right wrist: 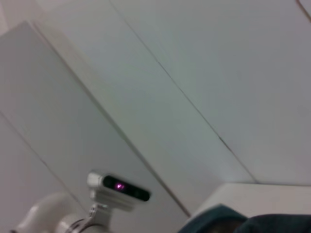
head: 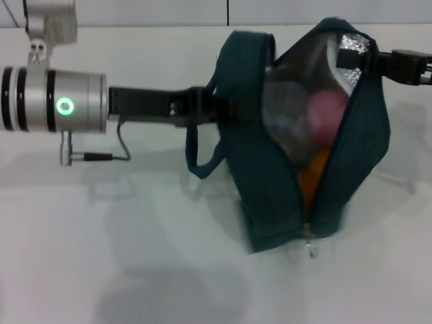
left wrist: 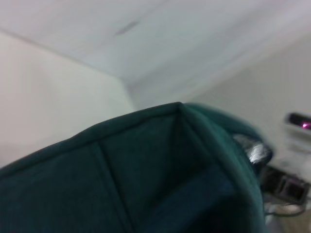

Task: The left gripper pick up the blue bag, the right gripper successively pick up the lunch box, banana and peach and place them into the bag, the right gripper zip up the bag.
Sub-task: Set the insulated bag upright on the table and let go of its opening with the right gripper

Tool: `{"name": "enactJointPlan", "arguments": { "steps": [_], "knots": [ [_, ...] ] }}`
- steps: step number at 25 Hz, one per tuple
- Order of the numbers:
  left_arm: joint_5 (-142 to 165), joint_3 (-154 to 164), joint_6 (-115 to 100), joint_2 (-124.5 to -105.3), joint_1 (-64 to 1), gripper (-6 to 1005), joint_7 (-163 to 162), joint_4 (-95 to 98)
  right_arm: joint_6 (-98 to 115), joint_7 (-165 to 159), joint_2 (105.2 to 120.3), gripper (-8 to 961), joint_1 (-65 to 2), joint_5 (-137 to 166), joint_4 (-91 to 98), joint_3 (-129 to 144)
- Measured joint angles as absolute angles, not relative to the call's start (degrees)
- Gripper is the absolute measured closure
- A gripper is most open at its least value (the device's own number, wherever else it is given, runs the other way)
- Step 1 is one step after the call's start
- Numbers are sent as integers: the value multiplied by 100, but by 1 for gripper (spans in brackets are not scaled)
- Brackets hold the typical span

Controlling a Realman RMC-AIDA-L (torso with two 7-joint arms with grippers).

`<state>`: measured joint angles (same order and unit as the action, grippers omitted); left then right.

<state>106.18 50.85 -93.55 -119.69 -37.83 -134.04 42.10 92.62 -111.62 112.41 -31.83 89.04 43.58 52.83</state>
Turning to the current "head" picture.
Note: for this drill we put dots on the dark teal lunch bag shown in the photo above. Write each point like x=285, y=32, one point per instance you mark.
x=263, y=202

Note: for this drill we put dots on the pink toy peach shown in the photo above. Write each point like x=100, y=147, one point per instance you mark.
x=327, y=114

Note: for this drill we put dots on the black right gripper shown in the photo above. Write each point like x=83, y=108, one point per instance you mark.
x=405, y=67

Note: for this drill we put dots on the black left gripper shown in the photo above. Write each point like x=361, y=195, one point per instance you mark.
x=152, y=106

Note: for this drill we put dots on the clear food container blue lid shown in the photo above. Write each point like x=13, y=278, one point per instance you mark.
x=287, y=111

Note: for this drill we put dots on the yellow banana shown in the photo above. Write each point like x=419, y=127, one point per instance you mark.
x=315, y=179

